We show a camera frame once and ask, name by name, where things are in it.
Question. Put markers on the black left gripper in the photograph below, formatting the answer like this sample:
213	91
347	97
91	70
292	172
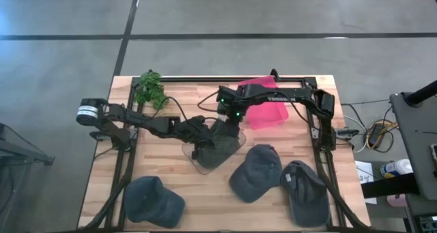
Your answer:
198	132

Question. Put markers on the black electronics box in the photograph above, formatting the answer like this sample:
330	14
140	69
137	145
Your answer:
428	224

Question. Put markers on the black aluminium table frame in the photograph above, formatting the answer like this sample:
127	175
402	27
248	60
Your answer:
170	78

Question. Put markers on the green potted plant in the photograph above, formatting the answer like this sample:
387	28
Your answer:
150	87

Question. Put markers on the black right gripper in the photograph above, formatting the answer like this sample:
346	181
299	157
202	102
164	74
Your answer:
228	99

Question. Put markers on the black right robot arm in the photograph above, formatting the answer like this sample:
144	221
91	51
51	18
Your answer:
259	94

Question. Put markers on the white paper sheet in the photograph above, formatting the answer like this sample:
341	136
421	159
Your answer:
365	171

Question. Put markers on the olive green cap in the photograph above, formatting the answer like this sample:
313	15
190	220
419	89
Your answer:
218	151

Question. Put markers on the pink container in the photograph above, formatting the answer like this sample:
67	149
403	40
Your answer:
396	200

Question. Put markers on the black switch box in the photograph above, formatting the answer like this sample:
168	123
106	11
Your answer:
345	133
100	135

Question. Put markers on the clear plastic bin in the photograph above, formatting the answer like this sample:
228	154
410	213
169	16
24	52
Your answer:
188	150

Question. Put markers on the black power adapter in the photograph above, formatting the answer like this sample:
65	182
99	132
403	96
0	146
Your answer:
377	134

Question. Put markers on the white canister blue label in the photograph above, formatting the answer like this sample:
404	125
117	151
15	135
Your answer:
396	168

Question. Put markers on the black pole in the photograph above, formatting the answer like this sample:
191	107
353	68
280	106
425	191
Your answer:
423	93

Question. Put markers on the black flat bar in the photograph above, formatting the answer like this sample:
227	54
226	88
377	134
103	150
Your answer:
389	187

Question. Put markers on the pink plastic bin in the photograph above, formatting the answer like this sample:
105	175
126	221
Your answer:
269	115

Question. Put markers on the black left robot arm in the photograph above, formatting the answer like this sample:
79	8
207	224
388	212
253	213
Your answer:
136	118

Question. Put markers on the grey equipment cart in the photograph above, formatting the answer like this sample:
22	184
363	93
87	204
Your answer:
416	140

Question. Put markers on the dark blue cap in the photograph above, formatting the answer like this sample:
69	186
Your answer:
153	202

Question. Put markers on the dark grey cap white label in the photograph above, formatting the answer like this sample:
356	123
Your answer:
307	195

